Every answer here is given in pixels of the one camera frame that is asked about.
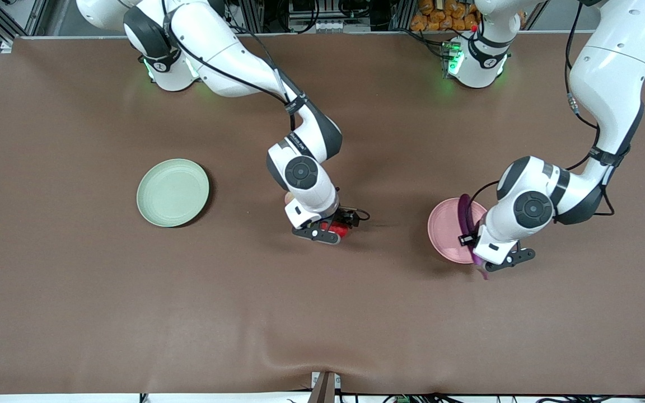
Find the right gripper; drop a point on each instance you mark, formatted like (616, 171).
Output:
(347, 217)

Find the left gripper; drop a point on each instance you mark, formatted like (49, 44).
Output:
(466, 239)

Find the red pomegranate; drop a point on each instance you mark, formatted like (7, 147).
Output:
(340, 229)

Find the pale yellow pink fruit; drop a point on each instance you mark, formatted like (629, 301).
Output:
(288, 197)

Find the long purple eggplant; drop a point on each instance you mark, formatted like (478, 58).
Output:
(465, 210)

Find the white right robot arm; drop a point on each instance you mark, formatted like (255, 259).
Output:
(227, 56)

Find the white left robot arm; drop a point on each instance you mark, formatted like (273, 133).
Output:
(608, 73)

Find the pink round plate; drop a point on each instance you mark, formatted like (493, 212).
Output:
(445, 229)

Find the pale green round plate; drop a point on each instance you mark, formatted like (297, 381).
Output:
(172, 193)

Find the small green connector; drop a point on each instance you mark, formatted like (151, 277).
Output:
(402, 399)

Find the brown table cover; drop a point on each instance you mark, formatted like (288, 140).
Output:
(132, 308)

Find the white terminal block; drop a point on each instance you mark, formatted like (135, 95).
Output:
(329, 26)

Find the bag of orange items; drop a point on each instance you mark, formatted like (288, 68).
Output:
(440, 17)

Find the grey metal bracket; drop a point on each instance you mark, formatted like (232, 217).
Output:
(325, 389)

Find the aluminium frame post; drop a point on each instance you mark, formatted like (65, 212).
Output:
(252, 17)
(401, 14)

